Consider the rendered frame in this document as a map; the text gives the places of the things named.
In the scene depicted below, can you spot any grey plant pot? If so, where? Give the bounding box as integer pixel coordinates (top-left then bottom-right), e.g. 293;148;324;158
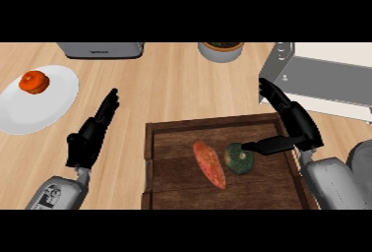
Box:
197;41;246;64

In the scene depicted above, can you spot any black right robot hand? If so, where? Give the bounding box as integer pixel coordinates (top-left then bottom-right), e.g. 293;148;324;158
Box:
240;77;327;156

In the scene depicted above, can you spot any orange tomato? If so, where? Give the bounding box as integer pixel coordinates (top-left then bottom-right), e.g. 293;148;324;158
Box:
18;70;51;95

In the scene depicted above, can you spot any grey toaster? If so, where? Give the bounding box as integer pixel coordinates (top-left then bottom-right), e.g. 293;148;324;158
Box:
55;41;145;60

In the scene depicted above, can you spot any dark green squash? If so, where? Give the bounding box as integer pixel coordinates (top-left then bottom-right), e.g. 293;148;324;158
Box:
225;142;256;176

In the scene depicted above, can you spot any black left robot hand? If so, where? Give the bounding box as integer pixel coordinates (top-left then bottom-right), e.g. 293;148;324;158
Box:
64;88;122;170

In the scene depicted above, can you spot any grey tiered shelf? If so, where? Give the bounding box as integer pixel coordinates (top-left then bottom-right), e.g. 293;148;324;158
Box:
257;41;372;124

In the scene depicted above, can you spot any dark brown wooden tray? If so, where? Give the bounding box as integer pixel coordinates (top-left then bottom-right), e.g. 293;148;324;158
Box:
139;112;322;211

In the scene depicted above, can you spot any white oval plate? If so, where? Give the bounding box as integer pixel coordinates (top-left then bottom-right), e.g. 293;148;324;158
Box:
0;64;80;136

